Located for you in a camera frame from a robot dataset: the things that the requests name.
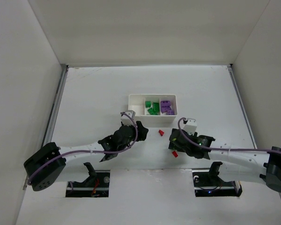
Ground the large purple arch lego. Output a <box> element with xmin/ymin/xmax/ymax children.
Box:
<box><xmin>160</xmin><ymin>100</ymin><xmax>171</xmax><ymax>113</ymax></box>

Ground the long green lego plate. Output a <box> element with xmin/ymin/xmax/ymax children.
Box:
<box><xmin>147</xmin><ymin>108</ymin><xmax>160</xmax><ymax>115</ymax></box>

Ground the green square lego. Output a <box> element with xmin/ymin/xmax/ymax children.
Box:
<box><xmin>153</xmin><ymin>102</ymin><xmax>160</xmax><ymax>112</ymax></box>
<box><xmin>145</xmin><ymin>101</ymin><xmax>151</xmax><ymax>108</ymax></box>

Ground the small purple curved lego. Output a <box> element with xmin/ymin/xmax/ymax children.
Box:
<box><xmin>166</xmin><ymin>109</ymin><xmax>175</xmax><ymax>115</ymax></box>

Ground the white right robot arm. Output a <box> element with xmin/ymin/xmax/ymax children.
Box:
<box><xmin>169</xmin><ymin>128</ymin><xmax>281</xmax><ymax>193</ymax></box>

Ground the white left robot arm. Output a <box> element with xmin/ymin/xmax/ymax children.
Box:
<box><xmin>23</xmin><ymin>121</ymin><xmax>148</xmax><ymax>191</ymax></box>

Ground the small red lego lower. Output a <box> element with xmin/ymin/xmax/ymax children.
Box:
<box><xmin>172</xmin><ymin>151</ymin><xmax>178</xmax><ymax>158</ymax></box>

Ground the white divided plastic container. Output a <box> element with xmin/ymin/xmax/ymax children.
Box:
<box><xmin>128</xmin><ymin>94</ymin><xmax>177</xmax><ymax>124</ymax></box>

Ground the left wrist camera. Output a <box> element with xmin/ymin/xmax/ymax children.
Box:
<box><xmin>120</xmin><ymin>110</ymin><xmax>135</xmax><ymax>126</ymax></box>

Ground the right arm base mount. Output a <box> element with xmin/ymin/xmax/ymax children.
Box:
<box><xmin>192</xmin><ymin>162</ymin><xmax>243</xmax><ymax>197</ymax></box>

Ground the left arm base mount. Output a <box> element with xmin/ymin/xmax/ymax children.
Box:
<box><xmin>65</xmin><ymin>162</ymin><xmax>111</xmax><ymax>198</ymax></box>

